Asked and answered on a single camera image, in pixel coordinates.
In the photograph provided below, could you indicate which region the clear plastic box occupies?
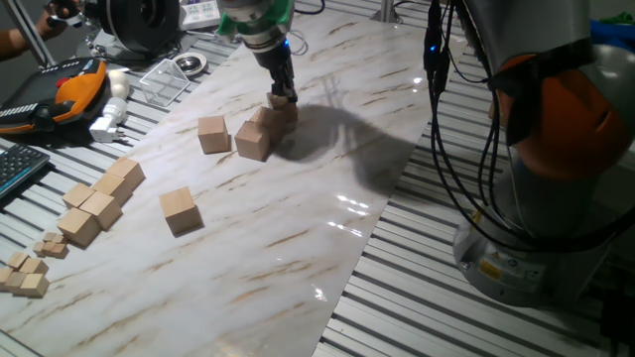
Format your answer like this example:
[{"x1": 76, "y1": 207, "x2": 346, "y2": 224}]
[{"x1": 139, "y1": 58, "x2": 191, "y2": 108}]

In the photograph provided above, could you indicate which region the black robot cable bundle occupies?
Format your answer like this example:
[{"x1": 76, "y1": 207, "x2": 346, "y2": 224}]
[{"x1": 421, "y1": 0, "x2": 635, "y2": 254}]

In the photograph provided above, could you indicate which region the white egg shaped object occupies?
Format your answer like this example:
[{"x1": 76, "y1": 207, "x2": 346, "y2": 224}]
[{"x1": 107, "y1": 68, "x2": 131, "y2": 100}]

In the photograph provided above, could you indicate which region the bare person forearm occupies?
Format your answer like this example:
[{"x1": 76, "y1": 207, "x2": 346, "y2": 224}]
[{"x1": 0, "y1": 27, "x2": 41, "y2": 63}]

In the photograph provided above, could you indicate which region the green cloth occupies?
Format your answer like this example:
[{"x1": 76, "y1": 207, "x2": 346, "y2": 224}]
[{"x1": 597, "y1": 10, "x2": 635, "y2": 26}]

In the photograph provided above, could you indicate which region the aluminium frame post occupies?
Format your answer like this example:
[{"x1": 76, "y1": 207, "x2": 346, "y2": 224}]
[
  {"x1": 0, "y1": 0, "x2": 57, "y2": 68},
  {"x1": 370, "y1": 0, "x2": 404, "y2": 24}
]

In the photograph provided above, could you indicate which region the white marble pattern sheet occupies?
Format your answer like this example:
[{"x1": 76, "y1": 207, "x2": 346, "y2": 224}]
[{"x1": 0, "y1": 4, "x2": 433, "y2": 357}]

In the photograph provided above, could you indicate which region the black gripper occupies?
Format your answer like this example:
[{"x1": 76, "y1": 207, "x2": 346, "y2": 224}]
[{"x1": 251, "y1": 35, "x2": 299, "y2": 104}]

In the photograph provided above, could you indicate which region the blue bag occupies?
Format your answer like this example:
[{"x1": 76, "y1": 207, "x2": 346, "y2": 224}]
[{"x1": 588, "y1": 18, "x2": 635, "y2": 51}]

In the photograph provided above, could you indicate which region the white black handheld device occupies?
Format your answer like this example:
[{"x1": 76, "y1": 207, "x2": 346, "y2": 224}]
[{"x1": 47, "y1": 0, "x2": 85, "y2": 29}]

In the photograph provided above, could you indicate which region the white power strip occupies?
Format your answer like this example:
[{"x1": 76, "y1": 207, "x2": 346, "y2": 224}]
[{"x1": 178, "y1": 0, "x2": 222, "y2": 31}]

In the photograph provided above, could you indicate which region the bare person hand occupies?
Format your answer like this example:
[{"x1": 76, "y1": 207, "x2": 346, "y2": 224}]
[{"x1": 33, "y1": 0, "x2": 84, "y2": 42}]

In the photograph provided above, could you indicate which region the black orange teach pendant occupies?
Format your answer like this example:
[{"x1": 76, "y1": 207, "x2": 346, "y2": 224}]
[{"x1": 0, "y1": 57, "x2": 109, "y2": 136}]

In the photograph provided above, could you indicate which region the white cable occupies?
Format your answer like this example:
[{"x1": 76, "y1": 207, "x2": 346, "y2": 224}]
[{"x1": 286, "y1": 28, "x2": 310, "y2": 57}]

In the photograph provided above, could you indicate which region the black computer keyboard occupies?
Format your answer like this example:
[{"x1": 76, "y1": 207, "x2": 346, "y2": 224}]
[{"x1": 0, "y1": 142, "x2": 52, "y2": 200}]

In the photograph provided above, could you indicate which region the white plug adapter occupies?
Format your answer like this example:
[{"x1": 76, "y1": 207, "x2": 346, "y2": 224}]
[{"x1": 88, "y1": 96, "x2": 129, "y2": 144}]

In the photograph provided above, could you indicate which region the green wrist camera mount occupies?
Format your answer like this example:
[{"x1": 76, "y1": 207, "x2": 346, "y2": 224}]
[{"x1": 216, "y1": 0, "x2": 296, "y2": 37}]

